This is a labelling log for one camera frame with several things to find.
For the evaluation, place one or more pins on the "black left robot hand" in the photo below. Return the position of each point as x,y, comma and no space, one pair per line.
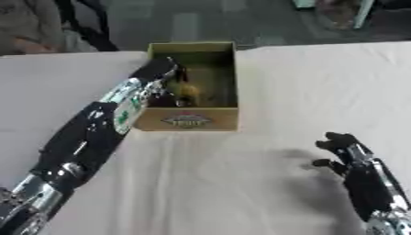
158,73

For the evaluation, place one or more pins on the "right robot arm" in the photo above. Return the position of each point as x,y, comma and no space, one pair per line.
393,223

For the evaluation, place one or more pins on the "yellow toy fruit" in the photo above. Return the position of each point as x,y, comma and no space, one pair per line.
188,91

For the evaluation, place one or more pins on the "tan cardboard box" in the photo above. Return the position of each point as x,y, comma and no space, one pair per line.
192,91

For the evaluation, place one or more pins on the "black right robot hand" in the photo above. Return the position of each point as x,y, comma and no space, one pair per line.
364,180

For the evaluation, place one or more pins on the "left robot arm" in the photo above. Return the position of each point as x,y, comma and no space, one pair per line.
80,143

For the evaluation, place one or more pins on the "person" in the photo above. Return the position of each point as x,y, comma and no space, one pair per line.
29,26

